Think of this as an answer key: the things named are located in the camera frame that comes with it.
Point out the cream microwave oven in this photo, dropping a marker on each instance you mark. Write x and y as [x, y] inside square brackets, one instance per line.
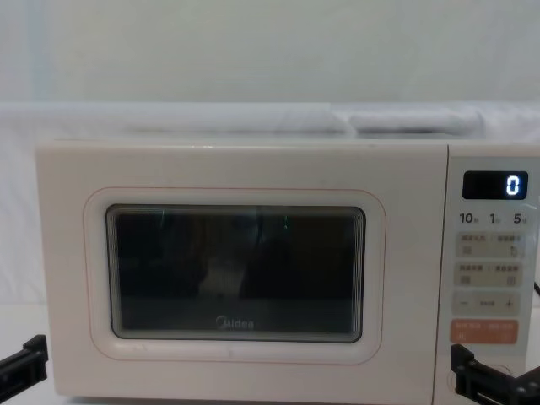
[270, 169]

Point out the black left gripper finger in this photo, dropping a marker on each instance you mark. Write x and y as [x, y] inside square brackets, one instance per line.
[34, 348]

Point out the oven control panel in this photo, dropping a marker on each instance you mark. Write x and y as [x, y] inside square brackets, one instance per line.
[489, 261]

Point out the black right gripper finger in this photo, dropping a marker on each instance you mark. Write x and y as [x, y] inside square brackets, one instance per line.
[460, 367]

